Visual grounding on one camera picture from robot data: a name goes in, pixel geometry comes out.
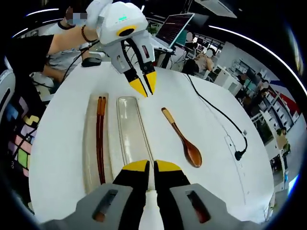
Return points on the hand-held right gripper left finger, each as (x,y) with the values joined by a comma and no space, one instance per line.
(129,191)

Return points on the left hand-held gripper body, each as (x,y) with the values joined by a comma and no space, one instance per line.
(115,16)

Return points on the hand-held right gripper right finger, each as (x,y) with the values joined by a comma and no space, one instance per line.
(172,191)

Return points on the brown wooden spoon utensil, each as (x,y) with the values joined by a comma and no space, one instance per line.
(192,153)

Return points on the brown wooden chopstick utensil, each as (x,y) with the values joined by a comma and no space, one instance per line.
(98,105)
(104,105)

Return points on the beige cutlery case base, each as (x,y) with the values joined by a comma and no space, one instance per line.
(90,143)

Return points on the beige cutlery case lid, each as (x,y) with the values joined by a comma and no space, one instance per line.
(128,124)

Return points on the person's left hand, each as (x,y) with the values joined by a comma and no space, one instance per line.
(94,14)

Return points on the black computer mouse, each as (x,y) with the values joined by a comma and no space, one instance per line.
(91,61)

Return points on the white laptop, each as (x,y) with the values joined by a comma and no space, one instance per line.
(175,26)

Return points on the white cabinet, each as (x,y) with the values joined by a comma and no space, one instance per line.
(227,81)

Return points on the person's dark printed shirt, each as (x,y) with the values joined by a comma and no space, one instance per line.
(24,72)

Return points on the long ceiling light strip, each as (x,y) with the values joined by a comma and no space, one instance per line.
(247,38)

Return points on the white worn device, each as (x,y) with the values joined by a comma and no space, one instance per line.
(6,95)

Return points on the shelf with white bins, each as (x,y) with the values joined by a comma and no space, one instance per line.
(283,107)

